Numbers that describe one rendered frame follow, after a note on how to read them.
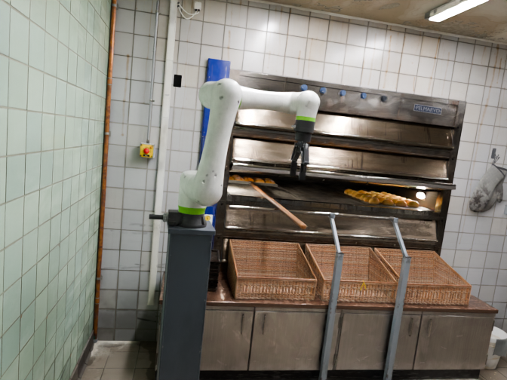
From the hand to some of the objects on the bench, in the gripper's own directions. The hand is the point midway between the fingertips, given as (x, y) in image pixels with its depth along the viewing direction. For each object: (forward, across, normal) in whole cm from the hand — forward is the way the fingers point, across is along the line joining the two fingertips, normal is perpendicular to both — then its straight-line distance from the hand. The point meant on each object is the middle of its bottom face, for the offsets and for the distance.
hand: (296, 175), depth 188 cm
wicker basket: (+89, -82, +19) cm, 122 cm away
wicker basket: (+86, -76, +138) cm, 180 cm away
